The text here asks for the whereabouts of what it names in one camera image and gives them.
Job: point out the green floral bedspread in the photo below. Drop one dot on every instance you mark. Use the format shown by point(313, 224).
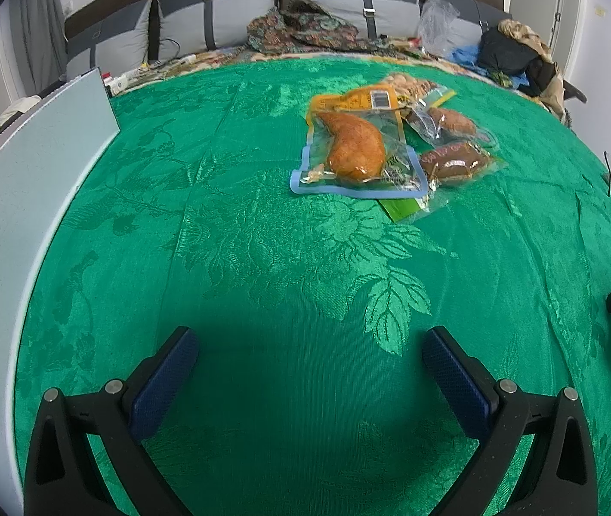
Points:
point(284, 279)

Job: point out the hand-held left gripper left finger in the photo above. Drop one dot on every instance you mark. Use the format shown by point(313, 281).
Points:
point(163, 387)

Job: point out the floral bed sheet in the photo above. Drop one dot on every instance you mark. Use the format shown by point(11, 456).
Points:
point(214, 59)

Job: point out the chicken leg packet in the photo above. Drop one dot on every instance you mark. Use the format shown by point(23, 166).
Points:
point(351, 145)

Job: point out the brown meat packet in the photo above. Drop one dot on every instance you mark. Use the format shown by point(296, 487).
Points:
point(453, 161)
point(453, 121)

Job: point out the grey curtain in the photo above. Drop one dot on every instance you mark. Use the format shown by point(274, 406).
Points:
point(42, 27)

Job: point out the blue cloth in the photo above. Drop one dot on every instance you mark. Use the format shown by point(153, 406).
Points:
point(467, 56)

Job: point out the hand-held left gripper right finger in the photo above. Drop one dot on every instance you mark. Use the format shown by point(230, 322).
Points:
point(456, 381)

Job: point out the dark patterned cloth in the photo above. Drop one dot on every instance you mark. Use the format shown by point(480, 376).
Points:
point(305, 27)

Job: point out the clear plastic bag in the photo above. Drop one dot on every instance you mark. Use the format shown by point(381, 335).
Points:
point(437, 27)

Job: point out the nut snack packet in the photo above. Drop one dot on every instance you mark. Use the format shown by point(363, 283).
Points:
point(410, 85)

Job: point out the white cardboard box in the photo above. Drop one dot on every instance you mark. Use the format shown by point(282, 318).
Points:
point(26, 199)

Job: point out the white cloth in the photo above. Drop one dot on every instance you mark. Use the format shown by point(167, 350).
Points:
point(15, 113)

